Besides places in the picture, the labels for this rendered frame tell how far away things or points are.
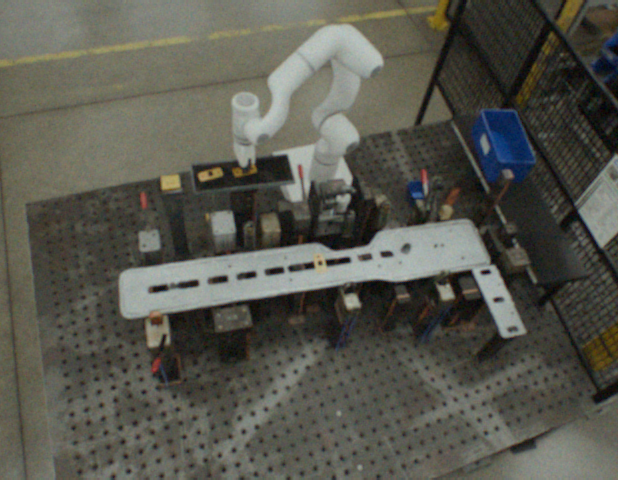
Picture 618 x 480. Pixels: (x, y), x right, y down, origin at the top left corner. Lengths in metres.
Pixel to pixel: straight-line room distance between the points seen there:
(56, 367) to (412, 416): 1.33
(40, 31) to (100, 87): 0.80
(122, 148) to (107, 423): 2.09
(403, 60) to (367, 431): 3.23
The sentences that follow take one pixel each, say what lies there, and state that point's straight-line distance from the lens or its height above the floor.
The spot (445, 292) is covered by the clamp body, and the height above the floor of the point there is 1.04.
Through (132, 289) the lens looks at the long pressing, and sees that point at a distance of 1.94.
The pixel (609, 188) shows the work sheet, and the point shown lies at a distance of 2.16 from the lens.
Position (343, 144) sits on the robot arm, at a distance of 2.12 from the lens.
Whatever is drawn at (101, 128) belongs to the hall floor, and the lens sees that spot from 3.88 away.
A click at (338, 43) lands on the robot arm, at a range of 1.78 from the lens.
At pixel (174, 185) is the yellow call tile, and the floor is 1.16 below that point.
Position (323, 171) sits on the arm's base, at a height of 0.92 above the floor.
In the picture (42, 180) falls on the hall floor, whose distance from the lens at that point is 3.67.
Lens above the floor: 2.67
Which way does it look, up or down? 56 degrees down
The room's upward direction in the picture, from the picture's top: 11 degrees clockwise
